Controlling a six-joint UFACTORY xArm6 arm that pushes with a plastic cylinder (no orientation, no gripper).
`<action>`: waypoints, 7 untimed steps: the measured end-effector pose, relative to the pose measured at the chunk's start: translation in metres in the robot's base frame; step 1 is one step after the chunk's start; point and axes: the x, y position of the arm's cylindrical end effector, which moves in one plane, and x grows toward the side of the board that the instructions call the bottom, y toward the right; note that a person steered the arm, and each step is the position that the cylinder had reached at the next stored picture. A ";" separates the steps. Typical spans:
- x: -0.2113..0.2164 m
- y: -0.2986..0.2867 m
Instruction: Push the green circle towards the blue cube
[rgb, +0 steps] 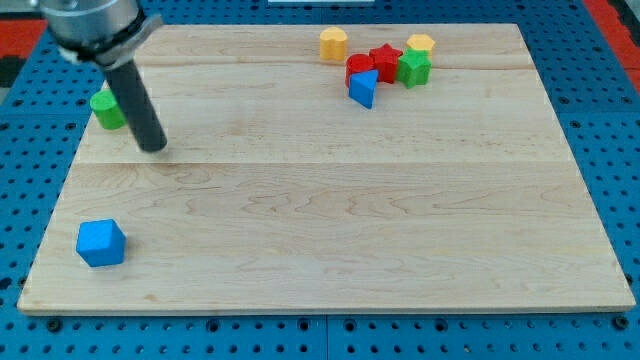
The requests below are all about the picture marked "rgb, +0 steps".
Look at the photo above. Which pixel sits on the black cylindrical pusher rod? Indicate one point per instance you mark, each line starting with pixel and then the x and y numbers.
pixel 128 88

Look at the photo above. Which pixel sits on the green cylinder block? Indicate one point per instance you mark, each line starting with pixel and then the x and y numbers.
pixel 106 108

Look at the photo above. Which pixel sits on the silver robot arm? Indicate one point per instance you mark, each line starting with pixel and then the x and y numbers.
pixel 108 33

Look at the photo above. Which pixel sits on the blue cube block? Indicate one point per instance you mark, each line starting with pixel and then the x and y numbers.
pixel 101 243

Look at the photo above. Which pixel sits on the wooden board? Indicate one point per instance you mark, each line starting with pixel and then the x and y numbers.
pixel 278 194

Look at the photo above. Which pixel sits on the red cylinder block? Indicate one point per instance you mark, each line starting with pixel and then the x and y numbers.
pixel 357 63

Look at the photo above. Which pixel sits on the blue triangle block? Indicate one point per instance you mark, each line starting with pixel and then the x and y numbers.
pixel 362 87

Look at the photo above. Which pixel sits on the red star block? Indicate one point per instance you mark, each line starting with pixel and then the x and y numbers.
pixel 385 59

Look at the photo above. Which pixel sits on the green star block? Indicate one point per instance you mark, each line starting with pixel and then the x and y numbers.
pixel 414 68

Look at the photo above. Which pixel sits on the yellow hexagon block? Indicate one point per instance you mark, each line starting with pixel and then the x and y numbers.
pixel 421 42

